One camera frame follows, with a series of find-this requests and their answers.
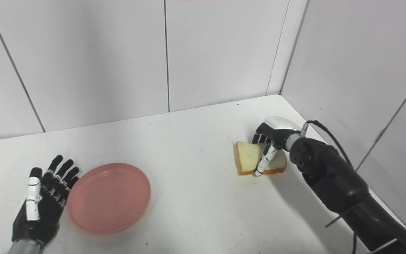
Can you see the slice of white bread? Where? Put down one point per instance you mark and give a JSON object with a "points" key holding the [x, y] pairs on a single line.
{"points": [[248, 155]]}

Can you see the pink round plate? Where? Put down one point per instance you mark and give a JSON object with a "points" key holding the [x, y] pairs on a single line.
{"points": [[108, 198]]}

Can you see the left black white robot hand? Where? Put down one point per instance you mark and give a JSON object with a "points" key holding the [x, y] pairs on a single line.
{"points": [[44, 215]]}

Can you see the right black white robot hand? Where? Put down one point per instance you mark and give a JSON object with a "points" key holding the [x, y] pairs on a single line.
{"points": [[277, 132]]}

